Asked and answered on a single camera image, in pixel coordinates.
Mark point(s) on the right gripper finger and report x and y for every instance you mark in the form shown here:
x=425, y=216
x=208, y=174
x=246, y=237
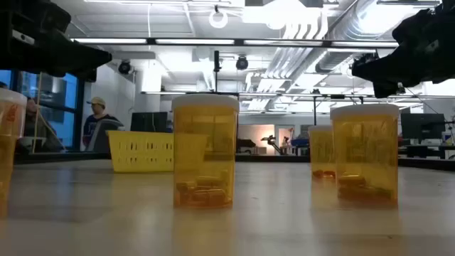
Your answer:
x=385, y=90
x=384, y=69

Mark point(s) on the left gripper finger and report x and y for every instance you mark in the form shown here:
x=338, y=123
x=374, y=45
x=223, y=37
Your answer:
x=81, y=58
x=90, y=75

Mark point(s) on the white ball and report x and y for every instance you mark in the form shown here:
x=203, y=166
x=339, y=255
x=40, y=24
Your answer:
x=364, y=149
x=205, y=142

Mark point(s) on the amber pill bottle white cap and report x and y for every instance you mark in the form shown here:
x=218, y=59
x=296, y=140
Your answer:
x=10, y=121
x=320, y=153

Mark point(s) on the yellow plastic basket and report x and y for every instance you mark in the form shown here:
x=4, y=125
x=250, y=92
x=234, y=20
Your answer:
x=142, y=153

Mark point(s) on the small background robot arm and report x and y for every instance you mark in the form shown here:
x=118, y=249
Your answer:
x=272, y=140

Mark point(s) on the person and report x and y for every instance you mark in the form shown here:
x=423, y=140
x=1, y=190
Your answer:
x=31, y=106
x=96, y=106

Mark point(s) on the white LED light strip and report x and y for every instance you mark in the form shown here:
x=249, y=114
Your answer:
x=195, y=41
x=364, y=44
x=282, y=42
x=110, y=41

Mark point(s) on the black computer monitor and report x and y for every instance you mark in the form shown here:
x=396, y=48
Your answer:
x=423, y=126
x=149, y=122

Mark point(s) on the grey white office chair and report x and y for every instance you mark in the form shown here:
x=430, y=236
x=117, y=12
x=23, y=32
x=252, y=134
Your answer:
x=106, y=133

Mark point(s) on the black tripod stand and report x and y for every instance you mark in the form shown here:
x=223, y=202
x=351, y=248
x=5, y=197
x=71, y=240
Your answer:
x=216, y=60

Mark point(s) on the silver ventilation duct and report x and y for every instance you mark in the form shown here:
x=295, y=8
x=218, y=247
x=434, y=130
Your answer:
x=355, y=25

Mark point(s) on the black overhead camera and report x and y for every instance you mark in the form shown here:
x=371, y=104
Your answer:
x=242, y=63

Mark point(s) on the black aluminium rig frame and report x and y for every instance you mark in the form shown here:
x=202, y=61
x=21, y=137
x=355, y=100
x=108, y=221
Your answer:
x=238, y=42

